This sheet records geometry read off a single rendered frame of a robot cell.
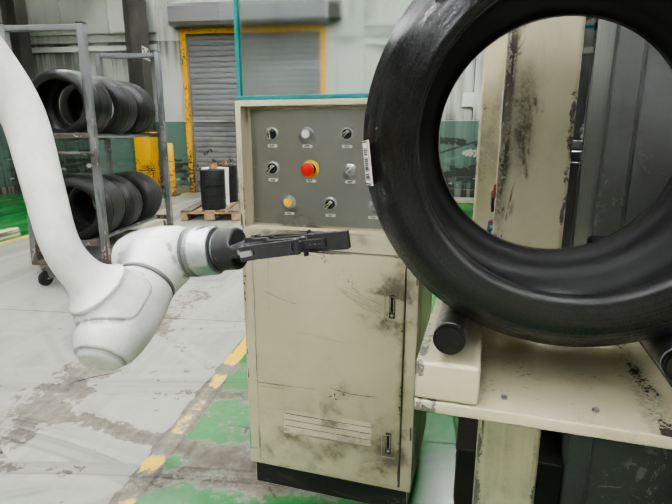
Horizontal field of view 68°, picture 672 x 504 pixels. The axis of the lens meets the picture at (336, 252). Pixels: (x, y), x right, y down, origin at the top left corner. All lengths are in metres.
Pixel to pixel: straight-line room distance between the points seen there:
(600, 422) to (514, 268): 0.30
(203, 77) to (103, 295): 9.78
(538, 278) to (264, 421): 1.10
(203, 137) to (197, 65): 1.35
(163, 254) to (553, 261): 0.68
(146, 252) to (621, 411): 0.77
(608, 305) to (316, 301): 0.97
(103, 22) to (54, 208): 10.80
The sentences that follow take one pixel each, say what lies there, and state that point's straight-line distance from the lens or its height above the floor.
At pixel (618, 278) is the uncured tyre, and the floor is 0.94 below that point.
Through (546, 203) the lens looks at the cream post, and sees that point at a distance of 1.04.
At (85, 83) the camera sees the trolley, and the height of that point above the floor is 1.52.
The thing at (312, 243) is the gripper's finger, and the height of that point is 1.00.
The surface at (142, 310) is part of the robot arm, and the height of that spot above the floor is 0.91.
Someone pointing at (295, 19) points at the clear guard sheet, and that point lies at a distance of 1.50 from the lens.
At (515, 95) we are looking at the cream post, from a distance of 1.03.
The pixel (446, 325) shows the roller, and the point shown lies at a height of 0.92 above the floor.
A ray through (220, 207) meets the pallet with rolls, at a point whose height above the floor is 0.18.
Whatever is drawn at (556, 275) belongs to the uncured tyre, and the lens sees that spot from 0.95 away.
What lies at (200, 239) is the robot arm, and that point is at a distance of 0.88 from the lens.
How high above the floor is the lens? 1.18
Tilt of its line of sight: 13 degrees down
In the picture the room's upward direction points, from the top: straight up
